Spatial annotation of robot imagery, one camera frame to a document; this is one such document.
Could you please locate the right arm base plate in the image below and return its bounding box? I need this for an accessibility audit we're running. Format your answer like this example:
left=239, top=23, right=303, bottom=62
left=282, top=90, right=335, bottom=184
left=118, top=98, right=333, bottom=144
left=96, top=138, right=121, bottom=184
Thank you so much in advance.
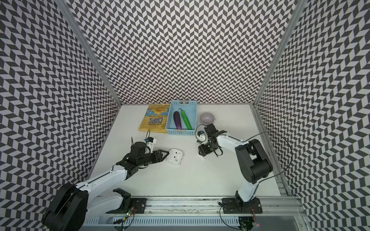
left=221, top=198, right=263, bottom=214

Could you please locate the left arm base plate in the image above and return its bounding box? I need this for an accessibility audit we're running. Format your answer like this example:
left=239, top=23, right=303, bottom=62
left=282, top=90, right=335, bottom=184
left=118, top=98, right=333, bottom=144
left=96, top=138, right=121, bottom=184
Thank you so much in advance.
left=114, top=197, right=147, bottom=214

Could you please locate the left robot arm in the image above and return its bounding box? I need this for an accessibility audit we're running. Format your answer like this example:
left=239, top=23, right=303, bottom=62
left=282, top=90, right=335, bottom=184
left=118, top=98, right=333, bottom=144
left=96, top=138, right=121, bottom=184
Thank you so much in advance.
left=41, top=141, right=169, bottom=231

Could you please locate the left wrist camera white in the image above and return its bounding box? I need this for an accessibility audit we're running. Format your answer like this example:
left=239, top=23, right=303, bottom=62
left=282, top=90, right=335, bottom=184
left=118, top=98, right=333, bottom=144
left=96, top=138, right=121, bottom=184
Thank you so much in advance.
left=145, top=137, right=157, bottom=149

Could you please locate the white square alarm clock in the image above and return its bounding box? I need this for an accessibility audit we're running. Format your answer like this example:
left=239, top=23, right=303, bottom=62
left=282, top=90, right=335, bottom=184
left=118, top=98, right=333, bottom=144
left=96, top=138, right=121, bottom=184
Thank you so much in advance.
left=165, top=149, right=184, bottom=166

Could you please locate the purple toy eggplant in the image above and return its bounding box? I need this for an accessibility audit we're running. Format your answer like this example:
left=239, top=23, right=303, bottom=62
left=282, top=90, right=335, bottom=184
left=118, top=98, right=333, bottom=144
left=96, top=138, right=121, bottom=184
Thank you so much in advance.
left=173, top=111, right=182, bottom=130

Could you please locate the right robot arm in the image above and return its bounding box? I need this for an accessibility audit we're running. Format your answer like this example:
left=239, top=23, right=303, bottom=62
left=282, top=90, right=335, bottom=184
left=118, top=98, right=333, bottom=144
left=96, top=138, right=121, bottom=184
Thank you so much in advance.
left=195, top=124, right=273, bottom=207

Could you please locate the green toy cucumber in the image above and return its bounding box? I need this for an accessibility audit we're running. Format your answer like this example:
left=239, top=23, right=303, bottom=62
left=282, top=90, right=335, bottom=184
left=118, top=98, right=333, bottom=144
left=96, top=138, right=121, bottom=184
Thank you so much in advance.
left=179, top=109, right=192, bottom=130

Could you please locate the lilac bowl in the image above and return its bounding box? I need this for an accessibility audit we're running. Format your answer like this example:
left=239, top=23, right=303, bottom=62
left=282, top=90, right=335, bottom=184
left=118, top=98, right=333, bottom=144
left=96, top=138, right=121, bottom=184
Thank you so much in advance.
left=199, top=112, right=215, bottom=125

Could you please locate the aluminium front rail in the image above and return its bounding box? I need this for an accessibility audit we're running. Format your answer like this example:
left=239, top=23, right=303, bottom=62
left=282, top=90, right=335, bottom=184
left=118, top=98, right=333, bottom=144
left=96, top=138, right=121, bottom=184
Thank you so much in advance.
left=138, top=196, right=305, bottom=217

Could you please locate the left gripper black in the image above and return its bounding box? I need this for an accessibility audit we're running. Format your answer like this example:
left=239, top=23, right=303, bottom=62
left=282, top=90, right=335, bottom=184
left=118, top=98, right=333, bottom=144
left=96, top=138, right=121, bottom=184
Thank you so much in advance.
left=138, top=149, right=169, bottom=167

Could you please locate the yellow chips bag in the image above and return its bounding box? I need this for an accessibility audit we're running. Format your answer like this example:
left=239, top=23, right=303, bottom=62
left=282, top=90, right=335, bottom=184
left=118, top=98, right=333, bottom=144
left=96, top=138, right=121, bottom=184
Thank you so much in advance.
left=138, top=104, right=170, bottom=133

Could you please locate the light blue plastic basket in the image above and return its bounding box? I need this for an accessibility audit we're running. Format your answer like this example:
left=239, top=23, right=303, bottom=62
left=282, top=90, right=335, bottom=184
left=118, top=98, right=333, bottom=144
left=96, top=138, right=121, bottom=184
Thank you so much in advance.
left=165, top=100, right=198, bottom=136

